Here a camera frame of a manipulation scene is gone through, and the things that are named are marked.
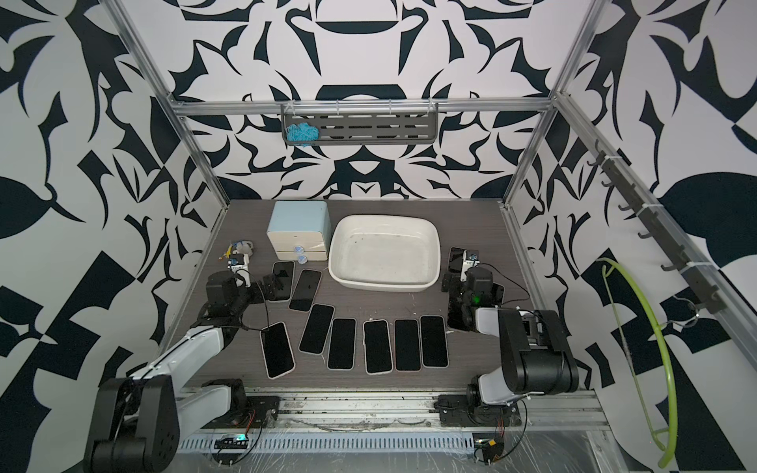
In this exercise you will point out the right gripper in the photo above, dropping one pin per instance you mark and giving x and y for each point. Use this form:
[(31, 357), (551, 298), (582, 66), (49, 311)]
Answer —
[(453, 279)]

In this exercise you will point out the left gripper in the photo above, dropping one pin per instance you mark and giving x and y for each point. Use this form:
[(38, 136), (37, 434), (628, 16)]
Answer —
[(265, 286)]

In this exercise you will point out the black phone white case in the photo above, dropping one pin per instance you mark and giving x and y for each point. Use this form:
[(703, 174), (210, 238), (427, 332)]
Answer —
[(407, 345)]

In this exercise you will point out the black phone pink case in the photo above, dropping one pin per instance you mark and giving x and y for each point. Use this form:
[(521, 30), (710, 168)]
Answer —
[(341, 352)]

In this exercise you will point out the white plastic storage tub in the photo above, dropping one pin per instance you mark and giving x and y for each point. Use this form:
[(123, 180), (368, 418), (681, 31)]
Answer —
[(385, 253)]

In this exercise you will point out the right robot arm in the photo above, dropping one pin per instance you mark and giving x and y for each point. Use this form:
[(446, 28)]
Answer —
[(535, 355)]

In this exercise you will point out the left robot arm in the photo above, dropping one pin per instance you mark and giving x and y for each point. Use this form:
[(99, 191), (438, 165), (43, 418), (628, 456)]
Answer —
[(138, 422)]

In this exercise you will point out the light blue drawer box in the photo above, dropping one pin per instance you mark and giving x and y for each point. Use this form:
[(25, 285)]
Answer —
[(300, 230)]

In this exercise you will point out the right controller board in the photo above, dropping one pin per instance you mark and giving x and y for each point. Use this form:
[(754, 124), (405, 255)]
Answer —
[(488, 451)]

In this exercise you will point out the controller board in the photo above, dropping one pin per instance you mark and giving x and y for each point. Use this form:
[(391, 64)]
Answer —
[(488, 451), (232, 443)]

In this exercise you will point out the teal crumpled cloth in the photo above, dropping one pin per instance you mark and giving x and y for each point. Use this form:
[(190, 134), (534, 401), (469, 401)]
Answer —
[(302, 134)]

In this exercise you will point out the left controller board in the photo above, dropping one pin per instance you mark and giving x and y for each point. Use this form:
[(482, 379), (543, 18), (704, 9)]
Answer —
[(232, 443)]

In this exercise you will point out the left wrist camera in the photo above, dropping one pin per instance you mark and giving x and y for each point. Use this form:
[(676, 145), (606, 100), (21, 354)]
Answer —
[(238, 263)]

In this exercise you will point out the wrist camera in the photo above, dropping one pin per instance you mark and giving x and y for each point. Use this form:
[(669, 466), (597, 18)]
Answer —
[(470, 259), (238, 263)]

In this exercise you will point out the small plush toy keychain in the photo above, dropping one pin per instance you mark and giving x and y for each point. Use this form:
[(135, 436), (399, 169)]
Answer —
[(244, 247)]

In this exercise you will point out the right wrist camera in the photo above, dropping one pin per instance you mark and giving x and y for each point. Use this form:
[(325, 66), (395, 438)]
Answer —
[(470, 259)]

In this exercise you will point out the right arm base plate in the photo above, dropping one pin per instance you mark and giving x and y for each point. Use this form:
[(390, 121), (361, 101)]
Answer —
[(456, 411)]

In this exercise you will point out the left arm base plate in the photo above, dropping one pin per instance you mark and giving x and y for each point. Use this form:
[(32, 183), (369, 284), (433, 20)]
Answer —
[(256, 410)]

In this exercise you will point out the white ventilated cable duct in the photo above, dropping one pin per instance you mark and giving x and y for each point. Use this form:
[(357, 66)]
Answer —
[(375, 442)]

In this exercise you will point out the grey slotted wall shelf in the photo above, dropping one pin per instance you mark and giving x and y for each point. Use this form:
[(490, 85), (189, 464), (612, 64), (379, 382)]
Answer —
[(344, 123)]

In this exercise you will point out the dark hook rail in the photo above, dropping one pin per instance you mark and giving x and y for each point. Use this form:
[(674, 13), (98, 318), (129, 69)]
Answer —
[(660, 227)]

